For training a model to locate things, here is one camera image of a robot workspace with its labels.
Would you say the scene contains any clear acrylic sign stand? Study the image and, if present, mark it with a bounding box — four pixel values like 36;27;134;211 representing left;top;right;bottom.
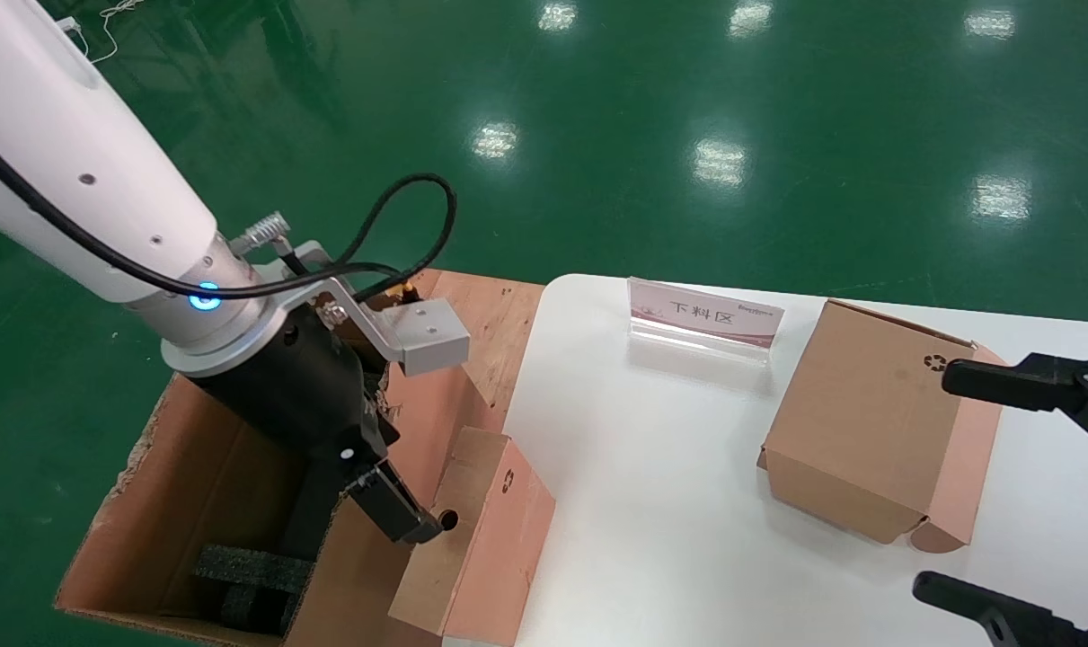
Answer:
627;276;785;365

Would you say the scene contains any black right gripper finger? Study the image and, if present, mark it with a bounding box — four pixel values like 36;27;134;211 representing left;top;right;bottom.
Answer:
942;352;1088;450
912;571;1088;647

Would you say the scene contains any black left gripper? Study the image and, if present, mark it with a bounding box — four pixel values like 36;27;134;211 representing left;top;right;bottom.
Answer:
184;301;443;545

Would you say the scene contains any small brown cardboard box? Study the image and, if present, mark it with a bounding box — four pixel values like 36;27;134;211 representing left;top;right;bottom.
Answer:
388;427;556;647
757;299;1012;554

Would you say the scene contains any black foam insert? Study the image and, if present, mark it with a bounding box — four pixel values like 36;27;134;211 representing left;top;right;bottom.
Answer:
191;467;351;634

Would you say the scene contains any big open cardboard box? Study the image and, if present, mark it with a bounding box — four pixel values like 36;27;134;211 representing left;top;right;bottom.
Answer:
54;267;544;647

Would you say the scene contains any white floor cable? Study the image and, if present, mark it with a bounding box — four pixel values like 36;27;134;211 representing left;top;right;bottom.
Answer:
63;0;145;66

